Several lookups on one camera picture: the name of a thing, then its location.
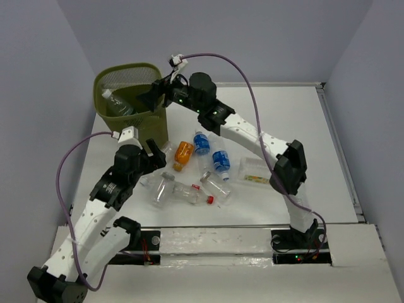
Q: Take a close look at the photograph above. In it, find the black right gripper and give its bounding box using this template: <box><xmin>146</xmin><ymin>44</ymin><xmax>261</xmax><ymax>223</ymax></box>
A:
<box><xmin>135</xmin><ymin>69</ymin><xmax>202</xmax><ymax>114</ymax></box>

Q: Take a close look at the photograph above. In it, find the green label clear bottle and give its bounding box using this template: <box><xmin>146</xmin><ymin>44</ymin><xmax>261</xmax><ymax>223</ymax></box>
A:
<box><xmin>102</xmin><ymin>89</ymin><xmax>136</xmax><ymax>117</ymax></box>

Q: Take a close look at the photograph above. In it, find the red cap clear bottle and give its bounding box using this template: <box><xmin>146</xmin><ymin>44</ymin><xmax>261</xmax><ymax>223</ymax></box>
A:
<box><xmin>172</xmin><ymin>182</ymin><xmax>214</xmax><ymax>205</ymax></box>

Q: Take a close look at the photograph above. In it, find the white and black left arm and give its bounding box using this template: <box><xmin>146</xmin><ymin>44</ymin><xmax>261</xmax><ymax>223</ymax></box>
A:
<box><xmin>27</xmin><ymin>137</ymin><xmax>166</xmax><ymax>302</ymax></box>

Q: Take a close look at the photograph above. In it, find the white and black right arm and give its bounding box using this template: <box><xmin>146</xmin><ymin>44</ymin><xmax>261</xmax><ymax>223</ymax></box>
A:
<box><xmin>136</xmin><ymin>72</ymin><xmax>318</xmax><ymax>247</ymax></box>

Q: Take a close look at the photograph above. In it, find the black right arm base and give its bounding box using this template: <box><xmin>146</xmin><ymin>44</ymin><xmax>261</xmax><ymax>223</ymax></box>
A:
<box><xmin>270</xmin><ymin>228</ymin><xmax>332</xmax><ymax>265</ymax></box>

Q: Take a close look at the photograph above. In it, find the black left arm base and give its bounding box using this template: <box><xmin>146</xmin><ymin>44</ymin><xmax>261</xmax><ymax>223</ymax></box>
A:
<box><xmin>109</xmin><ymin>230</ymin><xmax>161</xmax><ymax>266</ymax></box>

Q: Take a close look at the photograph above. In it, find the olive green mesh bin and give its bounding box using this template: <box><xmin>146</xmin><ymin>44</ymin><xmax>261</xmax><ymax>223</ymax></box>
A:
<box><xmin>93</xmin><ymin>62</ymin><xmax>169</xmax><ymax>148</ymax></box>

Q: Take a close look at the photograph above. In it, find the orange label plastic bottle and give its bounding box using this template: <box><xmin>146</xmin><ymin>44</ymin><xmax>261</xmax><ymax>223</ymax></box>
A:
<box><xmin>172</xmin><ymin>141</ymin><xmax>194</xmax><ymax>172</ymax></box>

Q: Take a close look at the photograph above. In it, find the grey cap clear bottle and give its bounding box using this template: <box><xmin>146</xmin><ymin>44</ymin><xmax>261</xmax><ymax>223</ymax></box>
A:
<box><xmin>151</xmin><ymin>172</ymin><xmax>175</xmax><ymax>208</ymax></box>

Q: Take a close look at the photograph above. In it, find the upright Pocari Sweat blue bottle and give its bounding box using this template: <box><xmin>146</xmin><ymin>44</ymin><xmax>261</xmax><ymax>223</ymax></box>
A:
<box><xmin>193</xmin><ymin>129</ymin><xmax>211</xmax><ymax>175</ymax></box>

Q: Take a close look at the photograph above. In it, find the inverted Pocari Sweat blue bottle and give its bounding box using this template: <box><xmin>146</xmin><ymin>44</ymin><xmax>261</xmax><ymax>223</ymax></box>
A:
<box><xmin>208</xmin><ymin>133</ymin><xmax>230</xmax><ymax>181</ymax></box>

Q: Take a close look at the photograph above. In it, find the silver cap clear bottle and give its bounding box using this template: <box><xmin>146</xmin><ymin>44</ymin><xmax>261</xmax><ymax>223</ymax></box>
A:
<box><xmin>200</xmin><ymin>171</ymin><xmax>232</xmax><ymax>205</ymax></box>

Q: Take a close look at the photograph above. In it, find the large ribbed clear bottle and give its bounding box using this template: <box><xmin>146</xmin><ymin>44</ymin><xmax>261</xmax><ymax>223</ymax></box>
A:
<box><xmin>237</xmin><ymin>157</ymin><xmax>271</xmax><ymax>185</ymax></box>

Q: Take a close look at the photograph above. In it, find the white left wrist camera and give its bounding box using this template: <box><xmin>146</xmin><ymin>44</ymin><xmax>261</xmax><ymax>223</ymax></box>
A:
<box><xmin>112</xmin><ymin>126</ymin><xmax>141</xmax><ymax>148</ymax></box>

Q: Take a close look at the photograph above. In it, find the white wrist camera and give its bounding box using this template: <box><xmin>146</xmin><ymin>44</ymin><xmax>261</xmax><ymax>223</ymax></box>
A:
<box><xmin>168</xmin><ymin>54</ymin><xmax>188</xmax><ymax>84</ymax></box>
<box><xmin>112</xmin><ymin>126</ymin><xmax>141</xmax><ymax>148</ymax></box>

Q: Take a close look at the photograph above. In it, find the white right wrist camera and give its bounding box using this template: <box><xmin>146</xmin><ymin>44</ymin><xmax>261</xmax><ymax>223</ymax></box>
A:
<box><xmin>168</xmin><ymin>54</ymin><xmax>188</xmax><ymax>84</ymax></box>

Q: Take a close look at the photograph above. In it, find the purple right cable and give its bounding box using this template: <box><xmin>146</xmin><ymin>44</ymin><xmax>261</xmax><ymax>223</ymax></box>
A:
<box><xmin>182</xmin><ymin>52</ymin><xmax>328</xmax><ymax>261</ymax></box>

